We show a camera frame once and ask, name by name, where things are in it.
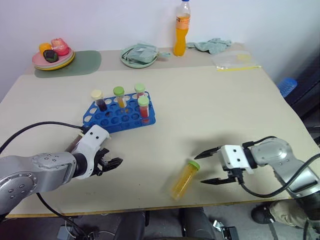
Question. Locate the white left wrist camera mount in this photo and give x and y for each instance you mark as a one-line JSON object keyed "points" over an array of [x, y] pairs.
{"points": [[91, 142]]}

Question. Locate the clear zip bag yellow strip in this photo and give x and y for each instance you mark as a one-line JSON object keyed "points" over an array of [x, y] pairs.
{"points": [[232, 61]]}

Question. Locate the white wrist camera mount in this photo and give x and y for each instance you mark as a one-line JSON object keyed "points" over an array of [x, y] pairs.
{"points": [[233, 156], [91, 142]]}

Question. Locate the green placemat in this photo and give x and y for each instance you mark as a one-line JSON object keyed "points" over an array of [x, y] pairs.
{"points": [[85, 63]]}

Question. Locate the dark green toy food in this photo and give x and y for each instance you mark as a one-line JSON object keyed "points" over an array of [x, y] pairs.
{"points": [[50, 55]]}

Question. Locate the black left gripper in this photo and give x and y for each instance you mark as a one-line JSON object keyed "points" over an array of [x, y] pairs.
{"points": [[99, 165]]}

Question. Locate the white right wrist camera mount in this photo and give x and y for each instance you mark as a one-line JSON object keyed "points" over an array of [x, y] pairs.
{"points": [[233, 156]]}

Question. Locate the dark test tube cream cap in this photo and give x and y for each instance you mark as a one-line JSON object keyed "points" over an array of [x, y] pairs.
{"points": [[100, 101]]}

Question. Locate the orange toy food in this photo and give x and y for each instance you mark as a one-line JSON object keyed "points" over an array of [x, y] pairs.
{"points": [[44, 47]]}

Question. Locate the blue test tube rack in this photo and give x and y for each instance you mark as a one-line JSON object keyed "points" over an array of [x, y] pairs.
{"points": [[120, 120]]}

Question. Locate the grey power adapter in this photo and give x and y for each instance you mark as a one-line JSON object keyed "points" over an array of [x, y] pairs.
{"points": [[65, 233]]}

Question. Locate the red test tube pale-green cap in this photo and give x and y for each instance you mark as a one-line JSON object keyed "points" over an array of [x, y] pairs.
{"points": [[140, 89], [143, 107]]}

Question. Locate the pink toy food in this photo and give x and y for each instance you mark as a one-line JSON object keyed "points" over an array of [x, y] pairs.
{"points": [[60, 46]]}

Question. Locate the pale green plate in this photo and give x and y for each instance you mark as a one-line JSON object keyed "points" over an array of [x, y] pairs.
{"points": [[127, 62]]}

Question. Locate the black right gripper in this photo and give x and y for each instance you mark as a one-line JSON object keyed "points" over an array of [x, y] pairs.
{"points": [[233, 175]]}

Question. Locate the yellow test tube green cap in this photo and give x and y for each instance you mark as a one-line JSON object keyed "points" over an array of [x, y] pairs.
{"points": [[183, 181], [120, 96]]}

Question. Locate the black box on floor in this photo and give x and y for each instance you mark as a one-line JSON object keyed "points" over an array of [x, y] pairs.
{"points": [[228, 233]]}

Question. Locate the dark rounded shape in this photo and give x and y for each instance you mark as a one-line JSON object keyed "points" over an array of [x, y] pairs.
{"points": [[197, 223]]}

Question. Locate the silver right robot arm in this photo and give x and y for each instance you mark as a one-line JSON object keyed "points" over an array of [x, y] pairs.
{"points": [[282, 160]]}

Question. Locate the khaki trouser leg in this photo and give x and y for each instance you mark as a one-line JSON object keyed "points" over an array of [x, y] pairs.
{"points": [[290, 212]]}

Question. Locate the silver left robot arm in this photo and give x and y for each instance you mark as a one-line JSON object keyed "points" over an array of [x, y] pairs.
{"points": [[37, 172]]}

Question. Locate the black chair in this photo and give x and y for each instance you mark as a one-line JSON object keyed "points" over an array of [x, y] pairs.
{"points": [[307, 87]]}

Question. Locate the blue ribbed stool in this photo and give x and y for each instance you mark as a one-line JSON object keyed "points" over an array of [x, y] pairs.
{"points": [[287, 86]]}

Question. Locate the black shoe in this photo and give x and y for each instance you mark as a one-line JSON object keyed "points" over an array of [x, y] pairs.
{"points": [[261, 213]]}

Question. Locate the stack of coloured plates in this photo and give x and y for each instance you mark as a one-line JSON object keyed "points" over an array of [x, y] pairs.
{"points": [[62, 62]]}

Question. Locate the crumpled green cloth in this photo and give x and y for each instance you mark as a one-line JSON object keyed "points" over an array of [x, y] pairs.
{"points": [[212, 45]]}

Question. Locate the orange drink bottle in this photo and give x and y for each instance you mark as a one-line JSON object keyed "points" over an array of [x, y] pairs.
{"points": [[182, 35]]}

